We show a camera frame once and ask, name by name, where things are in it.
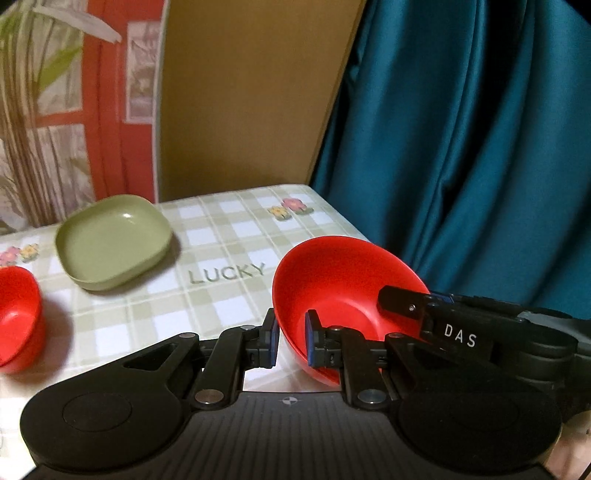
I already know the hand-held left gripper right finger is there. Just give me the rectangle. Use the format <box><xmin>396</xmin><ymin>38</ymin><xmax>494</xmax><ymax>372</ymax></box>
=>
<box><xmin>305</xmin><ymin>309</ymin><xmax>419</xmax><ymax>411</ymax></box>

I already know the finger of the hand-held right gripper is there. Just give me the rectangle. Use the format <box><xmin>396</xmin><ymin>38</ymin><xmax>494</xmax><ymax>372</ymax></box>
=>
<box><xmin>378</xmin><ymin>285</ymin><xmax>492</xmax><ymax>352</ymax></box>
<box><xmin>431</xmin><ymin>291</ymin><xmax>522</xmax><ymax>325</ymax></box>

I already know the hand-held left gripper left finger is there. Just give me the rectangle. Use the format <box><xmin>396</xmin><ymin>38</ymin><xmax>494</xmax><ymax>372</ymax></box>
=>
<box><xmin>122</xmin><ymin>307</ymin><xmax>281</xmax><ymax>411</ymax></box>

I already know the red bowl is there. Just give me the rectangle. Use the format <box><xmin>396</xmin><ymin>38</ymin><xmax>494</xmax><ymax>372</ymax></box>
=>
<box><xmin>0</xmin><ymin>265</ymin><xmax>47</xmax><ymax>374</ymax></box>
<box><xmin>272</xmin><ymin>235</ymin><xmax>432</xmax><ymax>387</ymax></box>

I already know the green checked tablecloth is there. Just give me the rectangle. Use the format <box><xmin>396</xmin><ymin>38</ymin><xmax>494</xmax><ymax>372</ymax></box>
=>
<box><xmin>0</xmin><ymin>185</ymin><xmax>370</xmax><ymax>462</ymax></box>

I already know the teal curtain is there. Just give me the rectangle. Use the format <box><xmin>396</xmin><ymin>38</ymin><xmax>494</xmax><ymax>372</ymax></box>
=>
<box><xmin>307</xmin><ymin>0</ymin><xmax>591</xmax><ymax>319</ymax></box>

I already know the green square plate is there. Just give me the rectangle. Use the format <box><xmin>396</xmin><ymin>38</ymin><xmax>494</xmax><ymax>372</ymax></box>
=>
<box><xmin>54</xmin><ymin>194</ymin><xmax>174</xmax><ymax>292</ymax></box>

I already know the brown board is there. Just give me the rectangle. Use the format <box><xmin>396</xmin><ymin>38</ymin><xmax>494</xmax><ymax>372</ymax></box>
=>
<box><xmin>157</xmin><ymin>0</ymin><xmax>370</xmax><ymax>204</ymax></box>

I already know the printed wall cloth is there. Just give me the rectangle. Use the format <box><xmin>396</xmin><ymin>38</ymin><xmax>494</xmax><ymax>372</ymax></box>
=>
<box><xmin>0</xmin><ymin>0</ymin><xmax>167</xmax><ymax>236</ymax></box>

